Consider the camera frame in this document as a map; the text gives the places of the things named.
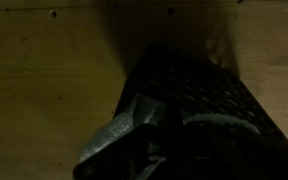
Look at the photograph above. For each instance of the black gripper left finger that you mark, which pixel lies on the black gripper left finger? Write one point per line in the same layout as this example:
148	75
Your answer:
124	156

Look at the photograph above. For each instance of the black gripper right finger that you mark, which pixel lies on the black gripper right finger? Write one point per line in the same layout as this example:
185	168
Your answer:
250	156

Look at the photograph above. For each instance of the black perforated box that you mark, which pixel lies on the black perforated box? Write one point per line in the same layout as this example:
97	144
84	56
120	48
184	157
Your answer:
190	86

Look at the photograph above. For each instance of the white grey knitted cloth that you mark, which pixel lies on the white grey knitted cloth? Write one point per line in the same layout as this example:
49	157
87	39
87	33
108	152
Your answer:
124	125

